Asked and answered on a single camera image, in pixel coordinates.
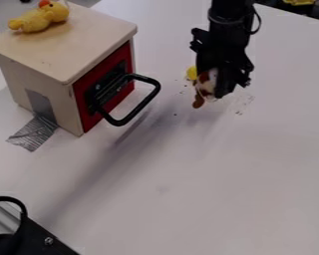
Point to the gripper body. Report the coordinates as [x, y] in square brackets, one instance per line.
[223, 50]

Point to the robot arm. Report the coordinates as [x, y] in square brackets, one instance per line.
[231, 13]

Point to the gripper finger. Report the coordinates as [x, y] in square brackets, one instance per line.
[225, 84]

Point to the yellow plush duck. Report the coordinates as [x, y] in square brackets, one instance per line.
[38, 17]

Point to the cabinet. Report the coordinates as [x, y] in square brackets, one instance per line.
[55, 53]

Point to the white-red toy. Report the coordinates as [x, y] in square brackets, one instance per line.
[206, 85]

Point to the grey tape strip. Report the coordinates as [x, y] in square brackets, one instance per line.
[33, 131]

